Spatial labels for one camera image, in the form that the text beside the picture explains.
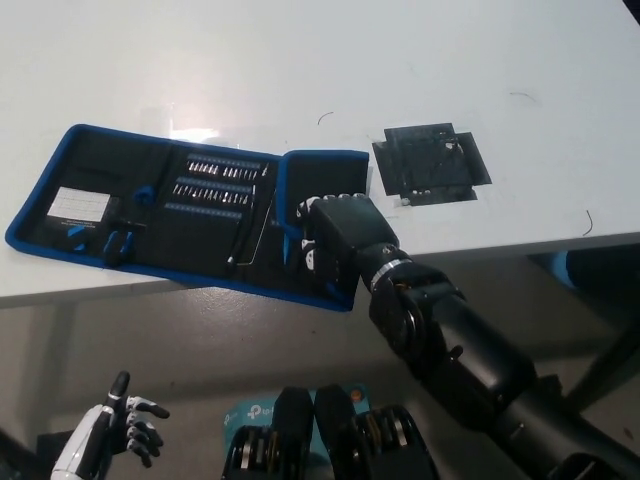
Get black toolkit case blue trim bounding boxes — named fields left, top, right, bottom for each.
left=4, top=123, right=372, bottom=314

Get blue and black object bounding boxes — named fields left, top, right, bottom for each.
left=529, top=249, right=640, bottom=304

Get black tape patch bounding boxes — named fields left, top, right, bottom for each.
left=371, top=121, right=494, bottom=208

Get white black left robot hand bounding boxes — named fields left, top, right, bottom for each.
left=51, top=370, right=171, bottom=480

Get black tweezers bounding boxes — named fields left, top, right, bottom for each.
left=225, top=184, right=258, bottom=267

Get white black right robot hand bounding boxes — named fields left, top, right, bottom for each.
left=294, top=192, right=404, bottom=297

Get silver screwdriver bit row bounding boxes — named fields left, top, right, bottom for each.
left=173, top=183, right=254, bottom=202
left=186, top=160, right=264, bottom=180

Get silver L-shaped metal tool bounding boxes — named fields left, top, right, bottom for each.
left=244, top=191, right=279, bottom=268

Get white grid card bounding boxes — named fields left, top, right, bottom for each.
left=48, top=186, right=112, bottom=220

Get black metal table leg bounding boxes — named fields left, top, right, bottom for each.
left=539, top=319, right=640, bottom=401

